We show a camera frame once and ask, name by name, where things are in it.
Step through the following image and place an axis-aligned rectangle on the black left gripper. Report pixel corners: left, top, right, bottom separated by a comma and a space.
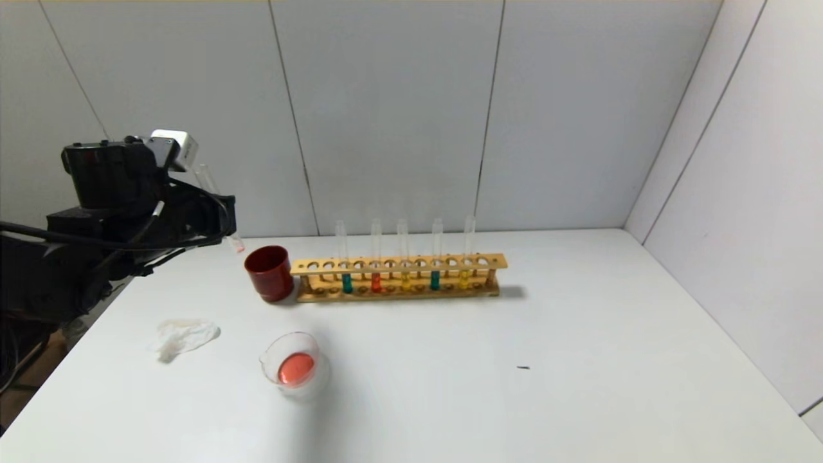
169, 179, 237, 248

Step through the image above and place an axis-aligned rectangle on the glass test tube red liquid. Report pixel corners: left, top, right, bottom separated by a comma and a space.
370, 218, 384, 294
196, 164, 246, 253

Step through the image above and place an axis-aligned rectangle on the glass test tube blue liquid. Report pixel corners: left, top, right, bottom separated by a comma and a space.
430, 218, 444, 291
335, 219, 354, 295

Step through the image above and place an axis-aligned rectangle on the wooden test tube rack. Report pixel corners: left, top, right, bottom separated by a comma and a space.
291, 253, 508, 303

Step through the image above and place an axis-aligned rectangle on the glass test tube yellow liquid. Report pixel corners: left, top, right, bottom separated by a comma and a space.
397, 219, 412, 293
458, 216, 477, 290

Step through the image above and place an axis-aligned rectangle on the red cylindrical cup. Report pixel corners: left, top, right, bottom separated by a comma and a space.
244, 246, 295, 303

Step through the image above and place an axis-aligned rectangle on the crumpled white tissue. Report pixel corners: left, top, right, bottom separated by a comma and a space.
149, 318, 221, 363

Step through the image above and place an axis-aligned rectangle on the clear glass dish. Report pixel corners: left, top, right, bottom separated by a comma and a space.
259, 331, 333, 403

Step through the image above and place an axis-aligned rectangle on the white grey bundled object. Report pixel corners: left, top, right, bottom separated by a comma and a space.
61, 315, 91, 351

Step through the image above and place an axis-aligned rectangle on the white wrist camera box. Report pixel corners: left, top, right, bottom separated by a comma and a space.
150, 129, 199, 172

